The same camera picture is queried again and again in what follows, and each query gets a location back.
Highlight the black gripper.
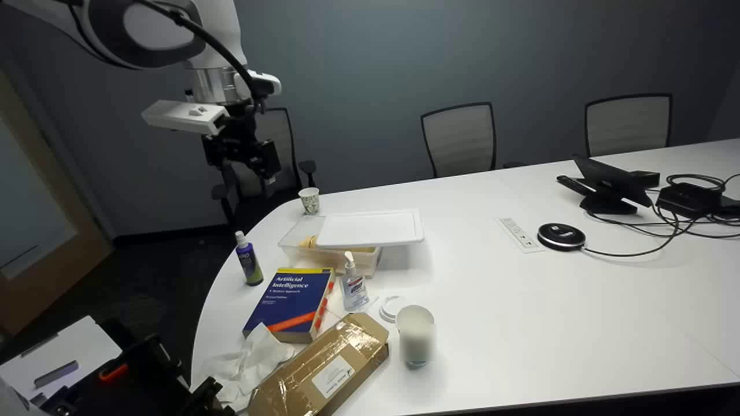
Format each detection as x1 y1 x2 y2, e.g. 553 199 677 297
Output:
200 103 279 178

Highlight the patterned paper cup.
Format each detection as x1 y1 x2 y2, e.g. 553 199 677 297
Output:
396 304 434 369

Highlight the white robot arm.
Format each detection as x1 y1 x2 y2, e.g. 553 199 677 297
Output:
1 0 281 178

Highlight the small white paper cup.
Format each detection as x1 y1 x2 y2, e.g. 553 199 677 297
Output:
299 187 318 214

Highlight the white round cup lid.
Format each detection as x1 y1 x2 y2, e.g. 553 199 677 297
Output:
378 295 407 324

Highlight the brown cardboard box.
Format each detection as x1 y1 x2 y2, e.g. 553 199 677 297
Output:
247 311 388 416

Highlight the clear plastic container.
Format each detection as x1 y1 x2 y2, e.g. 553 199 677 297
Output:
277 214 382 276

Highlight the purple glue bottle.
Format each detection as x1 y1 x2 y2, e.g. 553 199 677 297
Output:
233 231 264 287

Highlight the white container lid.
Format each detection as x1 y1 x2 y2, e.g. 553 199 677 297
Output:
317 207 425 247

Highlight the blue textbook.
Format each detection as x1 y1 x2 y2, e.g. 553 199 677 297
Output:
242 268 334 343

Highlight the clear sanitizer bottle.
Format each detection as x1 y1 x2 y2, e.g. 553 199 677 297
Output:
341 252 369 311

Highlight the left grey mesh chair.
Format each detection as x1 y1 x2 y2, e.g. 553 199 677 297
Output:
420 101 497 178

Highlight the grey mesh chair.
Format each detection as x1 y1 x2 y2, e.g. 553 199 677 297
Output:
584 93 673 156
420 101 497 178

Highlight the crumpled clear plastic bag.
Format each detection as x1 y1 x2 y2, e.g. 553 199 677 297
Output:
211 324 296 413

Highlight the white paper sheet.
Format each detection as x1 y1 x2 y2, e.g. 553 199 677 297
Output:
0 317 122 399

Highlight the black equipment with orange part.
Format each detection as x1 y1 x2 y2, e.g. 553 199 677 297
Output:
41 334 236 416

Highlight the white remote control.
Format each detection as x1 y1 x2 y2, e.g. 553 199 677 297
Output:
499 217 541 254

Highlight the round black speakerphone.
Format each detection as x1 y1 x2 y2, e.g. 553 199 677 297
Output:
536 221 584 252

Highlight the black conference device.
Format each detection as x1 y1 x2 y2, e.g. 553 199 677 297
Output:
556 156 659 214

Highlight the right grey mesh chair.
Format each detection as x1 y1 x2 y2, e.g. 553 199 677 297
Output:
584 93 673 156

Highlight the black power adapter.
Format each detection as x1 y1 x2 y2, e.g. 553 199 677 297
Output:
656 172 740 219

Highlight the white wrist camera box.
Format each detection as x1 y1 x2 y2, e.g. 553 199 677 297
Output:
141 100 229 137

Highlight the black cable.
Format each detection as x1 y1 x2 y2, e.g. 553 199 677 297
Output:
578 171 740 261

